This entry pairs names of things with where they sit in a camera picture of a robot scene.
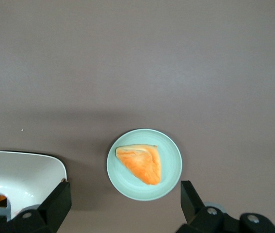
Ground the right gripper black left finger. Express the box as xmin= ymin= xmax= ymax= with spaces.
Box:
xmin=0 ymin=181 xmax=72 ymax=233

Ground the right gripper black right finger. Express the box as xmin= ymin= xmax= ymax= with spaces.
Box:
xmin=176 ymin=180 xmax=275 ymax=233

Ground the white two-slot toaster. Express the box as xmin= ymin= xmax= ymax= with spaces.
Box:
xmin=0 ymin=150 xmax=68 ymax=219

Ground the pale green round plate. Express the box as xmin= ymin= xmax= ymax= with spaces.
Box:
xmin=106 ymin=128 xmax=183 ymax=201

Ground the triangular orange bread piece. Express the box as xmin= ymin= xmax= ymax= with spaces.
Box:
xmin=115 ymin=144 xmax=162 ymax=185

